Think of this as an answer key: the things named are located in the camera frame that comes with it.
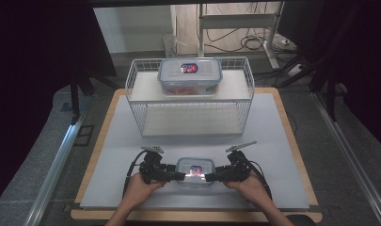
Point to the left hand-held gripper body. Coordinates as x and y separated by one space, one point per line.
152 166

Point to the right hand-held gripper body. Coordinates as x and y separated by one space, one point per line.
238 164

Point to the small clear plastic food container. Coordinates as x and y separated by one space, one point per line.
195 164

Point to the large clear plastic food container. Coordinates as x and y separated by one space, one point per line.
189 77

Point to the person's right hand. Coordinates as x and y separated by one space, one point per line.
250 190

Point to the person's left hand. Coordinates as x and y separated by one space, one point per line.
139 191

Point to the black tripod stand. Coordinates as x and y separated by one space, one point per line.
81 91
323 81

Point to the dark curtain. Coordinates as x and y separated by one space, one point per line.
31 78
360 62

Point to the aluminium floor rail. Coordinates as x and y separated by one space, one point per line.
51 175
351 157

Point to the white metal desk frame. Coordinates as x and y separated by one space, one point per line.
238 22

